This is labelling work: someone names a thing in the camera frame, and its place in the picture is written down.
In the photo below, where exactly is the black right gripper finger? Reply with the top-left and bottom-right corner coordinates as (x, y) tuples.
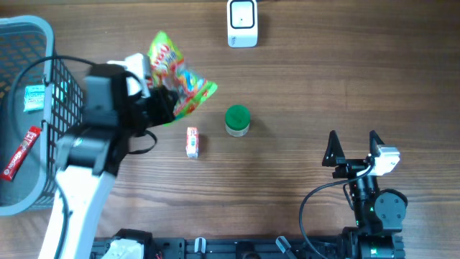
(369, 130), (384, 157)
(322, 130), (346, 167)

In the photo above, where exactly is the green Haribo candy bag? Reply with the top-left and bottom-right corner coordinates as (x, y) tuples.
(147, 31), (218, 120)

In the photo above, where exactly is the small orange white box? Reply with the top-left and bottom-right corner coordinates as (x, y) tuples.
(185, 127), (199, 158)

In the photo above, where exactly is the green lid small jar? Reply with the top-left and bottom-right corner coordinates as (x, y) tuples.
(225, 104), (251, 137)

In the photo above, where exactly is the mint wet wipes packet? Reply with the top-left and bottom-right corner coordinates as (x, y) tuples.
(24, 85), (45, 112)

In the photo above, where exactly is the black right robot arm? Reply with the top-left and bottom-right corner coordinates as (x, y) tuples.
(322, 130), (408, 259)

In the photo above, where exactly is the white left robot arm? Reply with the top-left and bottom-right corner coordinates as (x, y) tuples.
(39, 63), (178, 258)

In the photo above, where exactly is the white barcode scanner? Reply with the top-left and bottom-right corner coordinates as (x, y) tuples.
(226, 0), (258, 48)

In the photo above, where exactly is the grey plastic mesh basket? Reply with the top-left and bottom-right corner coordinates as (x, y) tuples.
(1, 15), (83, 217)

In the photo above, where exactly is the red snack stick packet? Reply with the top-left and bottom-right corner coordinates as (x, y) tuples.
(1, 126), (41, 182)

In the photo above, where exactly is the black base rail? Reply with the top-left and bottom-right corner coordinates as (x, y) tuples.
(89, 228), (346, 259)

